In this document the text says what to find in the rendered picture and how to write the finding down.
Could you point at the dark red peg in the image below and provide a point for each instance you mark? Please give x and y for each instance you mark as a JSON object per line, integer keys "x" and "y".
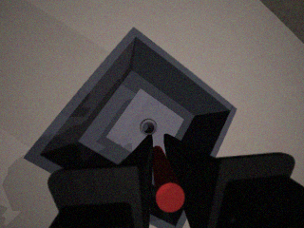
{"x": 169, "y": 194}

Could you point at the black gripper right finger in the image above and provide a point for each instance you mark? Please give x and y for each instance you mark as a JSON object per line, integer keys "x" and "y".
{"x": 203, "y": 178}

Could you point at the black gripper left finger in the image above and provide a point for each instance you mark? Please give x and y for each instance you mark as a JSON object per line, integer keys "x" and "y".
{"x": 129, "y": 181}

